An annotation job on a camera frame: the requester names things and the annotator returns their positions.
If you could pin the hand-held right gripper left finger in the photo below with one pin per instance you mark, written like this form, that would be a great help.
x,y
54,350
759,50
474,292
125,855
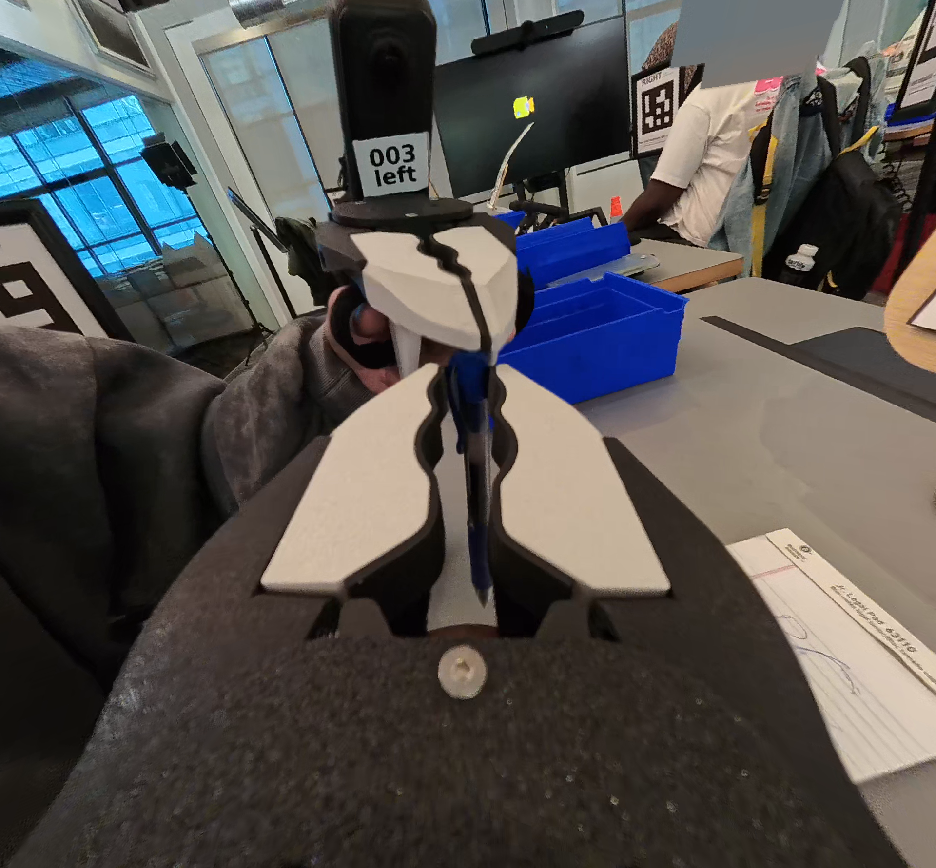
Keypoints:
x,y
351,510

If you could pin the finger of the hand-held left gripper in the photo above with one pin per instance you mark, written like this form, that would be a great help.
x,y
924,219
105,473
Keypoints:
x,y
417,290
493,283

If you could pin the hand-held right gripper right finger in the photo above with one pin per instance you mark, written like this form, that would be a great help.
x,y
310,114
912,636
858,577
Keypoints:
x,y
578,510

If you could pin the blue retractable pen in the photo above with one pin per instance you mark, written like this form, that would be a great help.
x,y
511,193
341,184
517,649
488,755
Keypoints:
x,y
477,517

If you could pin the white lined notepad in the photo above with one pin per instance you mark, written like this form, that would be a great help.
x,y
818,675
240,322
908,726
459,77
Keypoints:
x,y
855,678

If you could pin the person's left forearm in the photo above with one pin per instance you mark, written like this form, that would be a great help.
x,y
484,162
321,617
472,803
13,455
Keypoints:
x,y
278,400

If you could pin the person's left hand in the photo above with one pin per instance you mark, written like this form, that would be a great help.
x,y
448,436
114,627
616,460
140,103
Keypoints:
x,y
365,363

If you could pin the blue plastic bin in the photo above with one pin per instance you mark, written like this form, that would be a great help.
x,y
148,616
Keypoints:
x,y
563,246
607,341

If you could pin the large black monitor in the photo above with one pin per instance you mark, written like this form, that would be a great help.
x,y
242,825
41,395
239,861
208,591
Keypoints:
x,y
570,115

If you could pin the neighbouring grey desk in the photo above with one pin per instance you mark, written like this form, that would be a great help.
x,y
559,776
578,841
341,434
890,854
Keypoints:
x,y
695,265

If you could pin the black studio light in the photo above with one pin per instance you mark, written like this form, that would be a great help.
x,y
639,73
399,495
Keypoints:
x,y
168,162

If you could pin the black framed marker sign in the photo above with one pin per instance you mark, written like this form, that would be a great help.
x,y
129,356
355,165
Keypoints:
x,y
658,108

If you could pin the denim jacket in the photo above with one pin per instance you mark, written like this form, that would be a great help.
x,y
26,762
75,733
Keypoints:
x,y
797,144

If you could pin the black backpack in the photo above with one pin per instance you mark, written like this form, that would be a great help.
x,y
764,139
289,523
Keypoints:
x,y
855,217

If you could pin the square marker poster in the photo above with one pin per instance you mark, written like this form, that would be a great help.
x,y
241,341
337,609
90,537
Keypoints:
x,y
44,276

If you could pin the printed instruction sheet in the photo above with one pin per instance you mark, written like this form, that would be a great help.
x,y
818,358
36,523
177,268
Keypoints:
x,y
925,314

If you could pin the black video bar camera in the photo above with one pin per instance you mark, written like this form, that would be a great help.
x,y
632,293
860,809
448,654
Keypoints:
x,y
526,34

